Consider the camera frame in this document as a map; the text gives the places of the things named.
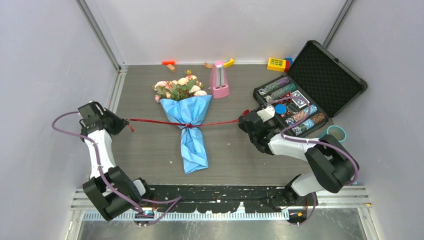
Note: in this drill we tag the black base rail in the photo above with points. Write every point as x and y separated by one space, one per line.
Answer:
220 199

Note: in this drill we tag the small wooden block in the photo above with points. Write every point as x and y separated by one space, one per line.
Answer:
171 68

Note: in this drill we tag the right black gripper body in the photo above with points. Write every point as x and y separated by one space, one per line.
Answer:
242 125

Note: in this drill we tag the wooden curved block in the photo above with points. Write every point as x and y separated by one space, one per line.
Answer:
208 65

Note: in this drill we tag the blue toy block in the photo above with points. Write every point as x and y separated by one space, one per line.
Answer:
290 61

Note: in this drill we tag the teal cylindrical vase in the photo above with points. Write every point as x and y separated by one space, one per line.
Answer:
335 131

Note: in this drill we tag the playing card deck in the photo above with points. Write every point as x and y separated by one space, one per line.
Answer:
299 99

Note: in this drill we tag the yellow curved block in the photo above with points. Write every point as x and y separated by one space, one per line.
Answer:
228 63

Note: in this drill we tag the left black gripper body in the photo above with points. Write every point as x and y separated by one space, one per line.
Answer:
115 123

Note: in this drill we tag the pink metronome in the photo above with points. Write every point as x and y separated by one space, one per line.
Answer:
218 83

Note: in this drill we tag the red ribbon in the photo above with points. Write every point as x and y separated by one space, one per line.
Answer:
185 124

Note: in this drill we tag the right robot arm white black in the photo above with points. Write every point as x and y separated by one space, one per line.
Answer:
332 167

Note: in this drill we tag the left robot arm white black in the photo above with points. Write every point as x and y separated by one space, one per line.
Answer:
109 189

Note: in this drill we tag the black poker chip case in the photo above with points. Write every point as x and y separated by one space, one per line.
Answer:
324 80

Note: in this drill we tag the orange red block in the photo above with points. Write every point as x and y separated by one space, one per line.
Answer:
168 63

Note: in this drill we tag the blue round chip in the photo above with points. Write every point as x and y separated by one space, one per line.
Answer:
280 109

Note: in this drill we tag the yellow toy block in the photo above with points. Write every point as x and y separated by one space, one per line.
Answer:
277 64

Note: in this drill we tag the pink flower bouquet blue wrap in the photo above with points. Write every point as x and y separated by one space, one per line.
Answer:
185 101

